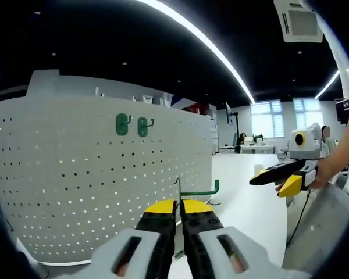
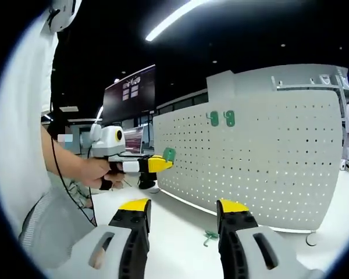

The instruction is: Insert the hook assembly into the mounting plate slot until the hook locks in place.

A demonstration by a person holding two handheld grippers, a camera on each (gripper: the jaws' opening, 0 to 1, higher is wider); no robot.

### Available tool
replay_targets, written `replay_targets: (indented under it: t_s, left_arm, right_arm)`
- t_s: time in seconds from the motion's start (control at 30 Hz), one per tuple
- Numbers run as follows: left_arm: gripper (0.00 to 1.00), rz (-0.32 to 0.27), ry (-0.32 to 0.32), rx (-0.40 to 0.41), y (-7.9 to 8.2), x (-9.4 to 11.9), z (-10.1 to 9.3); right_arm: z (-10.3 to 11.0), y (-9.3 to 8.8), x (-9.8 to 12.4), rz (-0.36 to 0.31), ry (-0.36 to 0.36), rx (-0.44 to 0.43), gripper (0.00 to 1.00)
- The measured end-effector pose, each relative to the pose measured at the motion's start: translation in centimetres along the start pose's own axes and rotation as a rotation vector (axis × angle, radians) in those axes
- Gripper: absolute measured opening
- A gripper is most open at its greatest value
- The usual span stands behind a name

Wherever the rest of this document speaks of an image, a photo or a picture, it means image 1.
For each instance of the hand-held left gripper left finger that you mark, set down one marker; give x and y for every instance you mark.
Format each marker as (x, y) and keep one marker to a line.
(151, 250)

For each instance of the person's right hand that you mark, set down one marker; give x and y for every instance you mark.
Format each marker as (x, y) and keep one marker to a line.
(325, 173)

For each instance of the green hook assembly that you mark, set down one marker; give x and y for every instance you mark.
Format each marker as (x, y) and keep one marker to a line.
(200, 193)
(142, 128)
(121, 125)

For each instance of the window with blinds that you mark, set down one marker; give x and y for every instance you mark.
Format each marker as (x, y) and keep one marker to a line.
(306, 112)
(266, 119)

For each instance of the ceiling light strip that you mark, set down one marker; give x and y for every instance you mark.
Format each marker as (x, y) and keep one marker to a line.
(327, 84)
(209, 40)

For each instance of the white perforated mounting plate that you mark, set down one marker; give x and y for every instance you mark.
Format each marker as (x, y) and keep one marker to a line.
(75, 180)

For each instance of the dark wall monitor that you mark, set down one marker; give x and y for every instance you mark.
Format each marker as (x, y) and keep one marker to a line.
(344, 110)

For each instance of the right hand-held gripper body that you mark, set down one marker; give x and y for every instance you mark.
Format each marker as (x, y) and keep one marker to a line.
(308, 145)

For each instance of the ceiling air conditioner unit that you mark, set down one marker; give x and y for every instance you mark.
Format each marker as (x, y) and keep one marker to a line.
(301, 21)

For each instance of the monitor on black stand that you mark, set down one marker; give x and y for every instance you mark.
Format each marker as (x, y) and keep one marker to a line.
(229, 113)

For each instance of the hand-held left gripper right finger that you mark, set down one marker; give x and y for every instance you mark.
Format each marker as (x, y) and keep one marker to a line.
(209, 250)

